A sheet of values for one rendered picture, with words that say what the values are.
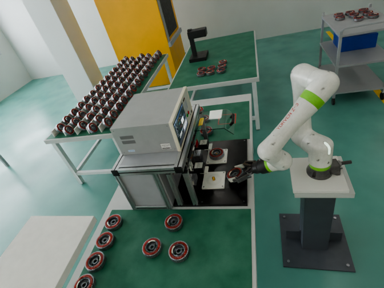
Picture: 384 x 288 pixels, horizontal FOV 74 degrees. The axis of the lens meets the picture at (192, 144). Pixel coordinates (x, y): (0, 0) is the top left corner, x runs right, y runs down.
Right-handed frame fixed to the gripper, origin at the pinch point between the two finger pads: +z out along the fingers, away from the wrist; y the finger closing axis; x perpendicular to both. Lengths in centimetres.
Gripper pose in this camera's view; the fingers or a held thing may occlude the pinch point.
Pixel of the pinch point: (234, 173)
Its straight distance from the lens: 169.9
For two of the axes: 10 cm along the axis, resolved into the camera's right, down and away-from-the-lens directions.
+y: 4.4, -6.2, 6.5
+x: -6.3, -7.3, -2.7
